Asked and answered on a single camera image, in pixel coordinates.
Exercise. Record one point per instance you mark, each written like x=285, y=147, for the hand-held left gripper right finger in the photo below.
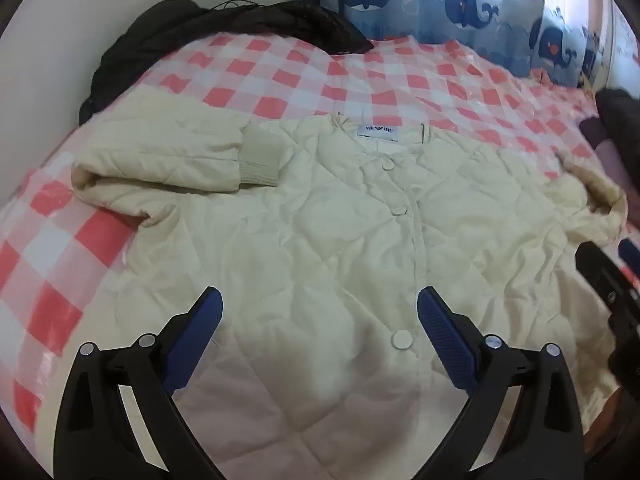
x=445, y=335

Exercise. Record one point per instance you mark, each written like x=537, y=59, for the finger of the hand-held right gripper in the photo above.
x=597, y=267
x=631, y=251

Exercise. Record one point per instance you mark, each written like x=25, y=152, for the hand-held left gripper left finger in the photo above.
x=200, y=325

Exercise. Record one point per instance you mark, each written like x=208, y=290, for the cream quilted jacket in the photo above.
x=325, y=220

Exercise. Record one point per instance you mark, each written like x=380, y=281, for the white wardrobe with tree sticker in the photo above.
x=625, y=45

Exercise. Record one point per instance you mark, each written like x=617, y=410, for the red checked bed cover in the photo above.
x=350, y=80

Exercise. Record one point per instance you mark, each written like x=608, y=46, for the large black jacket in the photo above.
x=150, y=35

